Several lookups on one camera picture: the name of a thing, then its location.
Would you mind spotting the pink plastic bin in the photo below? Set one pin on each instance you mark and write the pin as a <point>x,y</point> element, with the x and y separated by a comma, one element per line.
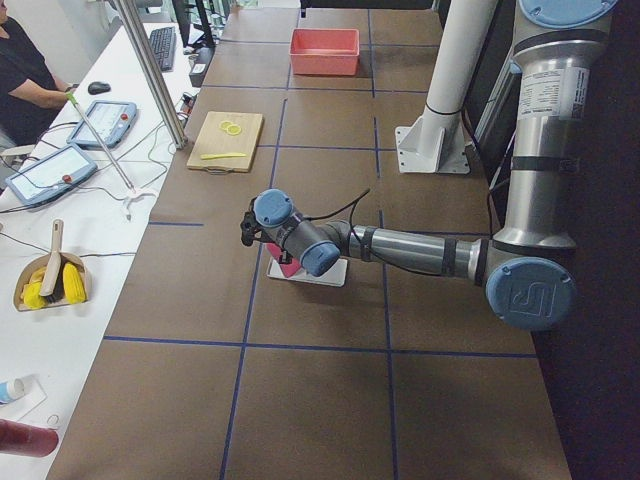
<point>324,52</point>

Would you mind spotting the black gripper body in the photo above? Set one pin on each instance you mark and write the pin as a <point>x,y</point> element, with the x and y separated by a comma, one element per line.
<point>285,254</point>

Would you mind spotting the pink microfibre cloth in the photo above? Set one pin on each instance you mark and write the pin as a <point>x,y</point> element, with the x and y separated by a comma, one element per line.
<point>283,265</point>

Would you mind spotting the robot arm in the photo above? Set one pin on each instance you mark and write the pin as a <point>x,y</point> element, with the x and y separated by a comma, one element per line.
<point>522,268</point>

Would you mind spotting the white towel rack tray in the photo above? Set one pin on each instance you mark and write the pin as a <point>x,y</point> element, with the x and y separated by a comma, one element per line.
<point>334,277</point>

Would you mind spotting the teach pendant far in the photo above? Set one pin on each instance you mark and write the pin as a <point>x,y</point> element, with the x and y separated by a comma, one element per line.
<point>111,119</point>

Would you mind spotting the metal rod with green tip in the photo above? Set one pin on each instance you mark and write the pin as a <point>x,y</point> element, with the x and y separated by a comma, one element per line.
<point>131,189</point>

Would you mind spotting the white camera pole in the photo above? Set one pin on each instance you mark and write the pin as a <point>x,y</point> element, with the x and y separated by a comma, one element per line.
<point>434,143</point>

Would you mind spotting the bamboo cutting board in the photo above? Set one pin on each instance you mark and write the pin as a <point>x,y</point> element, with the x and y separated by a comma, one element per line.
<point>212,140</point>

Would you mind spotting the aluminium frame post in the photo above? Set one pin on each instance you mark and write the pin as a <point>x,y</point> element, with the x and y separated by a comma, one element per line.
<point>137,34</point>

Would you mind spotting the beige dustpan with brush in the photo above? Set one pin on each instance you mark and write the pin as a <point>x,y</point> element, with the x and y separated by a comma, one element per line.
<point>55,279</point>

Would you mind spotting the yellow plastic knife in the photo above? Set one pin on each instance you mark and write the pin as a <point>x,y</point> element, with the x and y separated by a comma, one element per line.
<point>222,155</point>

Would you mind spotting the black keyboard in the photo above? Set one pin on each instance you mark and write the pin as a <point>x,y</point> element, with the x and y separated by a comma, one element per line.
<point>162,42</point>

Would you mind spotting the teach pendant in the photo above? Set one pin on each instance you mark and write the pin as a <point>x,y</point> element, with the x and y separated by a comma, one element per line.
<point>111,119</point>
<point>52,176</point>

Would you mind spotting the black computer mouse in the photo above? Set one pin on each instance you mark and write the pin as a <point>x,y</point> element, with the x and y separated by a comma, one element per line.
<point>98,87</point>

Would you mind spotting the blue white cup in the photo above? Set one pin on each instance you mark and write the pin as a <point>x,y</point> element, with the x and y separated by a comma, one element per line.
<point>11,390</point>

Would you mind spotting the dark red bottle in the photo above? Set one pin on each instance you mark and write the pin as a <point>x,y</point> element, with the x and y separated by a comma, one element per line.
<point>27,440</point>

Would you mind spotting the lemon slice front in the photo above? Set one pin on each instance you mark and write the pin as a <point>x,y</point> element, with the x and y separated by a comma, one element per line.
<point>233,130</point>

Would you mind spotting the person in black shirt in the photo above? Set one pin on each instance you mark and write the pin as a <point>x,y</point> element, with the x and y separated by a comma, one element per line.
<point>31,95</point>

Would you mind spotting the teach pendant near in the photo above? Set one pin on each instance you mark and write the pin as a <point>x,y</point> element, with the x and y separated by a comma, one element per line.
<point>52,176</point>

